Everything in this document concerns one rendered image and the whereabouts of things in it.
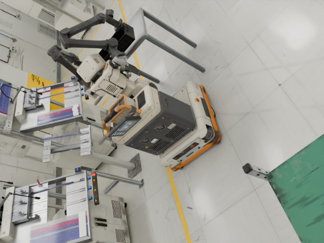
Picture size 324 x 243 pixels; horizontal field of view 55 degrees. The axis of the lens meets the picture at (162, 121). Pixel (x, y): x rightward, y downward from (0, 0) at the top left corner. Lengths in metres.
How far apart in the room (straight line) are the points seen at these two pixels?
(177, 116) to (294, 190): 1.44
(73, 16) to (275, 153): 5.37
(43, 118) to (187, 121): 1.87
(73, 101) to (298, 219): 3.11
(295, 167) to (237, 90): 1.71
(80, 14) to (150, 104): 4.75
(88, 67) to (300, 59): 1.67
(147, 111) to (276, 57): 1.18
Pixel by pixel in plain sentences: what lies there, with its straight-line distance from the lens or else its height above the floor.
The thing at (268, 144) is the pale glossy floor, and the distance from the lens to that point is 2.52.
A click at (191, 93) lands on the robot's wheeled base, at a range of 2.88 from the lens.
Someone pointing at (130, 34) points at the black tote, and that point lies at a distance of 2.84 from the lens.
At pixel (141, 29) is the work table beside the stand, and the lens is 3.00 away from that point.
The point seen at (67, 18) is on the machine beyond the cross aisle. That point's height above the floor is 0.50.
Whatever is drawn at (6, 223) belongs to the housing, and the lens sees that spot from 3.12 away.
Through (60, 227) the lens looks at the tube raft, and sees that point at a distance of 2.94.
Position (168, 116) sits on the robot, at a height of 0.61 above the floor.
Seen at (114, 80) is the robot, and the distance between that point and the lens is 2.57.
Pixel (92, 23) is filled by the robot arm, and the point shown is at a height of 1.27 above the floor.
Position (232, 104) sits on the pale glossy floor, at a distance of 2.86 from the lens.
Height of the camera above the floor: 2.05
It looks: 35 degrees down
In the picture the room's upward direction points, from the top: 68 degrees counter-clockwise
